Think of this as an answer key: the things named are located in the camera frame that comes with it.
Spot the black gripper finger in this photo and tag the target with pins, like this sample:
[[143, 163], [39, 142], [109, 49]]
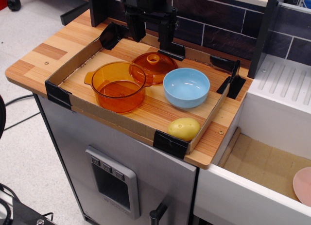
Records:
[[136, 26], [166, 29]]

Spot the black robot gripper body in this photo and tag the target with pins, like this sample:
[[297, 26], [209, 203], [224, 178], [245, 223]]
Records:
[[152, 11]]

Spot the orange transparent pot lid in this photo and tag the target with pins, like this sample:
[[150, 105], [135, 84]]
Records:
[[156, 64]]

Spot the orange transparent plastic pot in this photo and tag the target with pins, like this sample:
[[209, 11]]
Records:
[[119, 86]]

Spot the light blue bowl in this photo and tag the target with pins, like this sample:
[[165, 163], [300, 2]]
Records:
[[186, 87]]

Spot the black metal stand base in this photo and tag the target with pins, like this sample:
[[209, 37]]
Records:
[[69, 16]]

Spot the cardboard fence with black tape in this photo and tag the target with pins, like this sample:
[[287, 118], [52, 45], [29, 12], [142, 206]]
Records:
[[149, 122]]

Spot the yellow toy potato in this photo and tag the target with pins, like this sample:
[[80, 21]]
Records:
[[184, 128]]

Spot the black caster wheel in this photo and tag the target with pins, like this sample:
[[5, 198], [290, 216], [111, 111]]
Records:
[[14, 5]]

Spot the grey toy kitchen cabinet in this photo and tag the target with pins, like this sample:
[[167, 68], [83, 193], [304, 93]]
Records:
[[161, 178]]

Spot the grey dispenser panel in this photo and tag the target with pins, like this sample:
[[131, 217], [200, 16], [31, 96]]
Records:
[[116, 183]]

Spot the white toy sink unit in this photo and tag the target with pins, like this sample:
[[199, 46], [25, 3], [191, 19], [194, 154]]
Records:
[[250, 181]]

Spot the pink plate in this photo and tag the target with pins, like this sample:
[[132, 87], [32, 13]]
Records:
[[302, 185]]

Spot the black vertical post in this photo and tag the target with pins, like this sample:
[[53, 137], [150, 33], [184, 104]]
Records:
[[258, 55]]

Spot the black cabinet door handle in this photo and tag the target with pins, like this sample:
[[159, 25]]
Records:
[[156, 215]]

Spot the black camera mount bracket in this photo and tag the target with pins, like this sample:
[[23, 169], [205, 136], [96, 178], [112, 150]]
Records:
[[14, 212]]

